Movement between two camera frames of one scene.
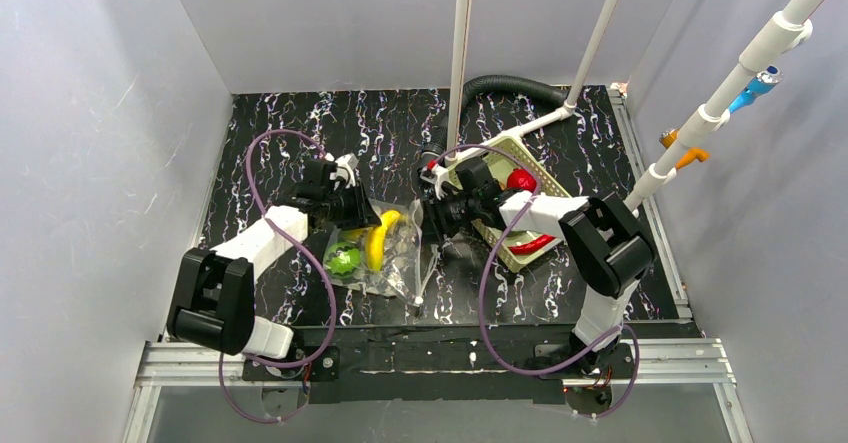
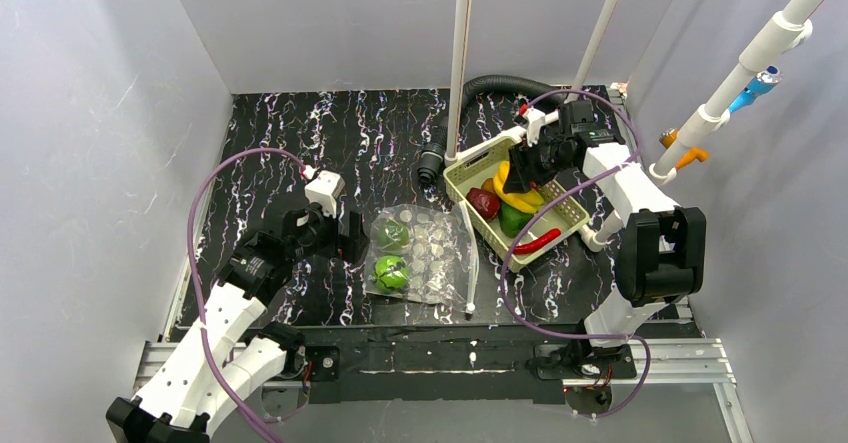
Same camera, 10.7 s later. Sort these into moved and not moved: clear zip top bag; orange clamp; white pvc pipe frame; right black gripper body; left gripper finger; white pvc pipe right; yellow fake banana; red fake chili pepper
Moved: clear zip top bag; right black gripper body; left gripper finger; yellow fake banana
Not moved: white pvc pipe right; orange clamp; white pvc pipe frame; red fake chili pepper
